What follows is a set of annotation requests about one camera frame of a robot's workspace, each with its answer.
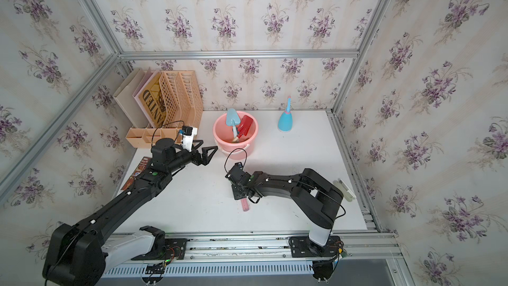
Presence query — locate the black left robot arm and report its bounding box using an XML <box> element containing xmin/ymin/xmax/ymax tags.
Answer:
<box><xmin>42</xmin><ymin>139</ymin><xmax>218</xmax><ymax>285</ymax></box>

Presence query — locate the purple fork pink handle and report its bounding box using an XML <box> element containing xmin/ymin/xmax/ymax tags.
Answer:
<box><xmin>240</xmin><ymin>198</ymin><xmax>250</xmax><ymax>212</ymax></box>

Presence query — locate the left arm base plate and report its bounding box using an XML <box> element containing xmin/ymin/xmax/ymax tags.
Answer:
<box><xmin>132</xmin><ymin>238</ymin><xmax>188</xmax><ymax>261</ymax></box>

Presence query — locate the yellow vintage magazine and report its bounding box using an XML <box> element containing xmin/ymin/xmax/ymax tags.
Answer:
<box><xmin>132</xmin><ymin>69</ymin><xmax>167</xmax><ymax>128</ymax></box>

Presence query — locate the pink plastic bucket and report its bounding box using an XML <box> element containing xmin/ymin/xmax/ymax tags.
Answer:
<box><xmin>212</xmin><ymin>111</ymin><xmax>259</xmax><ymax>160</ymax></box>

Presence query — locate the light blue trowel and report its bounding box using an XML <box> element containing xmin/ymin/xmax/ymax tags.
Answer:
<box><xmin>226</xmin><ymin>108</ymin><xmax>241</xmax><ymax>138</ymax></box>

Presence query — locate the aluminium mounting rail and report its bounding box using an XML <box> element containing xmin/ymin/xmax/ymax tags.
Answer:
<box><xmin>98</xmin><ymin>232</ymin><xmax>403</xmax><ymax>265</ymax></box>

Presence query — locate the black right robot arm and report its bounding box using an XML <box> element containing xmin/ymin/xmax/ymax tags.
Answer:
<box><xmin>226</xmin><ymin>162</ymin><xmax>345</xmax><ymax>248</ymax></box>

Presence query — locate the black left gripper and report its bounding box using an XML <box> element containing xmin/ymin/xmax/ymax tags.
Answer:
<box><xmin>163</xmin><ymin>139</ymin><xmax>217</xmax><ymax>175</ymax></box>

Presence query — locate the aluminium frame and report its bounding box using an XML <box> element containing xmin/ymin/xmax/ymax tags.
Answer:
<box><xmin>0</xmin><ymin>0</ymin><xmax>410</xmax><ymax>263</ymax></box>

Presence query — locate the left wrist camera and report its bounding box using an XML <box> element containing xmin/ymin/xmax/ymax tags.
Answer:
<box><xmin>180</xmin><ymin>125</ymin><xmax>198</xmax><ymax>152</ymax></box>

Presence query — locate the beige plastic file organizer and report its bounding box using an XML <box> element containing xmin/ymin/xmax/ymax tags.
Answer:
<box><xmin>126</xmin><ymin>70</ymin><xmax>204</xmax><ymax>148</ymax></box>

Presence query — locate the red brown book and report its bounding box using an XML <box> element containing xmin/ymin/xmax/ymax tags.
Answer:
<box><xmin>120</xmin><ymin>156</ymin><xmax>151</xmax><ymax>192</ymax></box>

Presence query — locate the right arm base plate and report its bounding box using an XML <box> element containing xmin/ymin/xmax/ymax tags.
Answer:
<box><xmin>288</xmin><ymin>236</ymin><xmax>344</xmax><ymax>258</ymax></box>

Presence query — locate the red shovel wooden handle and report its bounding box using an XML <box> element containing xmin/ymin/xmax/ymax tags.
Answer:
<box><xmin>232</xmin><ymin>115</ymin><xmax>253</xmax><ymax>143</ymax></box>

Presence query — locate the beige folder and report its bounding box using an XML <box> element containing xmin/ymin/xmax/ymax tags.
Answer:
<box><xmin>113</xmin><ymin>69</ymin><xmax>148</xmax><ymax>128</ymax></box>

